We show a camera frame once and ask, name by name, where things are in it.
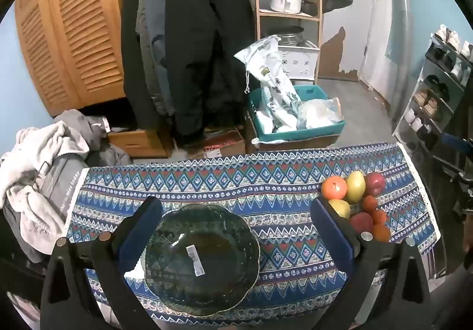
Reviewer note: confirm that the red print cardboard box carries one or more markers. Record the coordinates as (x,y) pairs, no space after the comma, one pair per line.
(221,145)

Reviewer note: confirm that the blue patterned tablecloth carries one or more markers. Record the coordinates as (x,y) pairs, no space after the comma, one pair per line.
(281,186)

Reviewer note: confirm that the white door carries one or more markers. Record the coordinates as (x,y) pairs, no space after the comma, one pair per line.
(380,19)

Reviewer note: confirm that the yellow green mango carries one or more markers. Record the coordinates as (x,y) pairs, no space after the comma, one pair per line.
(355,186)

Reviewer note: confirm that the wooden louvered wardrobe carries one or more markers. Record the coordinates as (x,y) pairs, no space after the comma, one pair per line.
(74,27)

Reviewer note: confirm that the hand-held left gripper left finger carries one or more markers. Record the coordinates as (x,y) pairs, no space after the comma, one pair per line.
(142,230)

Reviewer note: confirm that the large black coat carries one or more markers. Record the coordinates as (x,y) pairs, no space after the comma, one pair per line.
(207,38)

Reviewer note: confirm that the wooden shelf rack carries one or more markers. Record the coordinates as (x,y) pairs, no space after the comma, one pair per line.
(260,12)

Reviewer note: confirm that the pink red peach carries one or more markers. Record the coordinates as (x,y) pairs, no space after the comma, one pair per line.
(361,222)

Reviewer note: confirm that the large orange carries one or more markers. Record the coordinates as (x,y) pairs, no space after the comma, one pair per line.
(334,187)

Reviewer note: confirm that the group of assorted shoes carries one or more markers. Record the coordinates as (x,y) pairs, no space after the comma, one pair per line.
(439,67)

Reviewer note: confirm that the thin black coat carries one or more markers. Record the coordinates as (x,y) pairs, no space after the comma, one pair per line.
(129,67)

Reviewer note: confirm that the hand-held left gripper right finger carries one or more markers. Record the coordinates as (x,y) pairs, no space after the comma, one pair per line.
(332,234)

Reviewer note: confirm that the dark green glass bowl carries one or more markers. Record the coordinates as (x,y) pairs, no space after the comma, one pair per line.
(221,241)

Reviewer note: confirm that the white shoe rack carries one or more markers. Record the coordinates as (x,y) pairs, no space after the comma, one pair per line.
(425,101)

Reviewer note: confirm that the white pot with lid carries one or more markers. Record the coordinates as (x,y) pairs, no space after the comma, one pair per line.
(285,2)

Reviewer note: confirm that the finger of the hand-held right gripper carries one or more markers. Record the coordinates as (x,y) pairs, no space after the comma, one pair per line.
(452,160)
(463,202)

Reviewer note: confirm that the pile of grey-white clothes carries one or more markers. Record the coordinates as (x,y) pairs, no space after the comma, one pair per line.
(37,167)

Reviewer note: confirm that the clear plastic bag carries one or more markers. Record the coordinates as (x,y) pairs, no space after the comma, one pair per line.
(319,112)

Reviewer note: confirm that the grey hoodie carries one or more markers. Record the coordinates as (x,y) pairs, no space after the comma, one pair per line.
(85,127)

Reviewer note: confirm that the white printed plastic bag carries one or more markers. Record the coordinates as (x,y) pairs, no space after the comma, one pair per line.
(275,90)

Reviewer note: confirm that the steel pot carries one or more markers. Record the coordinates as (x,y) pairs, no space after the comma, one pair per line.
(286,36)

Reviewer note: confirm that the white plastic basket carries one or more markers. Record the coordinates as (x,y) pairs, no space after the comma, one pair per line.
(299,60)

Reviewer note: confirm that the grey jacket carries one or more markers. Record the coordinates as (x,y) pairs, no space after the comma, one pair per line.
(151,38)

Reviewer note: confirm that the grey printed bag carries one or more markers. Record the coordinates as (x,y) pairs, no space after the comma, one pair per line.
(59,182)

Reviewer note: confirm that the dark red apple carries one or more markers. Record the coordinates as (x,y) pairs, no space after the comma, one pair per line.
(375,184)

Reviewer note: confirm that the yellow pear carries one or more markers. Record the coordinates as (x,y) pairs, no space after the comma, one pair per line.
(340,208)

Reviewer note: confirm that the small tangerine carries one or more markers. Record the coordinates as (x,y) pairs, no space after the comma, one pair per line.
(379,216)
(381,233)
(369,203)

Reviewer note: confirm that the dark cloth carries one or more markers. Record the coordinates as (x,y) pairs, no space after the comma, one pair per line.
(14,241)

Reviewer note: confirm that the teal storage box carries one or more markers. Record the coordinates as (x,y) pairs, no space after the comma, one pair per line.
(295,132)

